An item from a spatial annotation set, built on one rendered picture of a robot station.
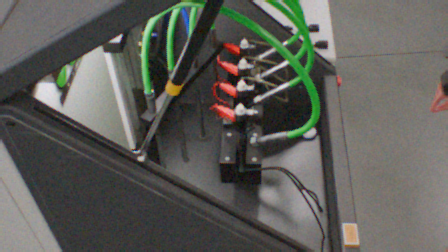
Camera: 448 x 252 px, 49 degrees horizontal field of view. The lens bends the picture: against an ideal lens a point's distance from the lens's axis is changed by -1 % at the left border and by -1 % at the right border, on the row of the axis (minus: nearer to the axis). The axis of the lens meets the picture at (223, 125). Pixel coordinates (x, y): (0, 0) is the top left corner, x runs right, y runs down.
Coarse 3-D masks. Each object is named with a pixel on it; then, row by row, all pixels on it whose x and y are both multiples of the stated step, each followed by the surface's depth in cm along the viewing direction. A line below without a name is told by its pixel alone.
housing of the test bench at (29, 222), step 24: (0, 0) 74; (0, 24) 70; (0, 144) 71; (0, 168) 75; (0, 192) 80; (24, 192) 79; (0, 216) 85; (24, 216) 85; (0, 240) 91; (24, 240) 90; (48, 240) 90
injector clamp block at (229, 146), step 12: (228, 72) 140; (252, 96) 133; (252, 120) 127; (228, 132) 124; (252, 132) 124; (228, 144) 121; (228, 156) 119; (252, 156) 118; (228, 168) 119; (228, 180) 122; (252, 180) 122
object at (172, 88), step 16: (208, 0) 54; (224, 0) 53; (208, 16) 55; (192, 32) 57; (208, 32) 57; (192, 48) 58; (192, 64) 61; (176, 80) 63; (160, 112) 68; (144, 144) 74; (144, 160) 75
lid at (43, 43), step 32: (32, 0) 70; (64, 0) 61; (96, 0) 53; (128, 0) 50; (160, 0) 50; (0, 32) 69; (32, 32) 60; (64, 32) 53; (96, 32) 53; (0, 64) 59; (32, 64) 57; (64, 64) 57; (0, 96) 61
